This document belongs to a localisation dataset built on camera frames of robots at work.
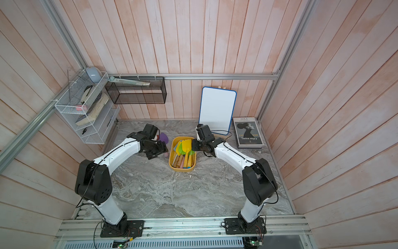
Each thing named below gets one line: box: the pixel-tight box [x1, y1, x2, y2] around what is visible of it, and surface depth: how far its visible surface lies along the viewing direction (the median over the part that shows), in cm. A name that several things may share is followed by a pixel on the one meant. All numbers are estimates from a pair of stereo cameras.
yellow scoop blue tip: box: [181, 139, 192, 169], surface depth 100 cm
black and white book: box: [232, 117, 265, 149], surface depth 109 cm
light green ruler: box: [108, 76, 151, 87], surface depth 92 cm
